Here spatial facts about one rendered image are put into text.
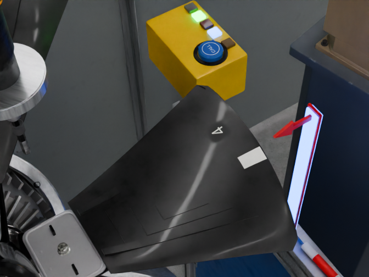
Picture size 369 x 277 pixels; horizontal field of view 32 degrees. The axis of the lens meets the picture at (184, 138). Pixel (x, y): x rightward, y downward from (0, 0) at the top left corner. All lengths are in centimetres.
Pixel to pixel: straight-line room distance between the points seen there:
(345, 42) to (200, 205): 49
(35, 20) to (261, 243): 34
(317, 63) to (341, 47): 5
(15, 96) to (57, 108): 117
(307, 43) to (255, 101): 98
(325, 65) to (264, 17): 76
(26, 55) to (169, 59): 58
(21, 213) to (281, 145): 157
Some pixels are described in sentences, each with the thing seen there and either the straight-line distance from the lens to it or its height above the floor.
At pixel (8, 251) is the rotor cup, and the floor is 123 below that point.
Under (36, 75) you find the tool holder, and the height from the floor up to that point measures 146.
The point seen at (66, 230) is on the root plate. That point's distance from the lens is 73.
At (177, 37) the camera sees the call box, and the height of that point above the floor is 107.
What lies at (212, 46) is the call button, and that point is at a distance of 103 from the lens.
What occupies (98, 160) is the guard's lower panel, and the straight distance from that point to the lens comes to 188.
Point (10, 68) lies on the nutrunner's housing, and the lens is 48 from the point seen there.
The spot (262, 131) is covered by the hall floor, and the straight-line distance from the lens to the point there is 229.
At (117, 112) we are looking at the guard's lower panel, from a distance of 177.
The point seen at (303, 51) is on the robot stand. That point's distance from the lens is 115.
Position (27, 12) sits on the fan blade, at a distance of 64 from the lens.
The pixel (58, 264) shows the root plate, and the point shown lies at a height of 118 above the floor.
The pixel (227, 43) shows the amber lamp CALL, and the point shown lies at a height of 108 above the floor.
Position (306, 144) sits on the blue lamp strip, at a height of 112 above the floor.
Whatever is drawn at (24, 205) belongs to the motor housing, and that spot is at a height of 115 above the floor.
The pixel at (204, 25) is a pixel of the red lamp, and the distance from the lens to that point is 107.
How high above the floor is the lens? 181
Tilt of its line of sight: 53 degrees down
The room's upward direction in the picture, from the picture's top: 2 degrees counter-clockwise
